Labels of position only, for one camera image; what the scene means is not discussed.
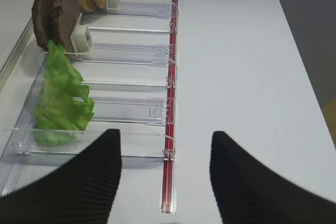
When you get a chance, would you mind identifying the left brown meat patty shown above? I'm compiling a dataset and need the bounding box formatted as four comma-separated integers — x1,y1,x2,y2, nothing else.
31,0,54,51

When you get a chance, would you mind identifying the right clear acrylic rack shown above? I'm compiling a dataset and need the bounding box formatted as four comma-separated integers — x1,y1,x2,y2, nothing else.
1,0,172,195

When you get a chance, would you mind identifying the right brown meat patty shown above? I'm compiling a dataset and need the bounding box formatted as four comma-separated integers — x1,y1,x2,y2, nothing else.
50,0,81,52

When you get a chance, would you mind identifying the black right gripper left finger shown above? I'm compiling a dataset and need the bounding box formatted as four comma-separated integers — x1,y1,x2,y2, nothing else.
1,129,122,223

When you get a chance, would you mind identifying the upright green lettuce leaf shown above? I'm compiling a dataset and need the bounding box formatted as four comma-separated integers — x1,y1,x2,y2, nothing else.
35,40,95,147

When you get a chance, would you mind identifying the red rail strip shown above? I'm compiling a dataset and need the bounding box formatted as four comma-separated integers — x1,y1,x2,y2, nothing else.
161,0,178,214

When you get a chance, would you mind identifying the brown meat patty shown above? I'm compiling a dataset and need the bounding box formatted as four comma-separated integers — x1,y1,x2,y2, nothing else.
50,0,81,52
31,0,54,51

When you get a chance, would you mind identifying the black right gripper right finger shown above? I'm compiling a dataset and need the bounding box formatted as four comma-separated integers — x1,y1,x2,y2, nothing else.
209,131,335,223

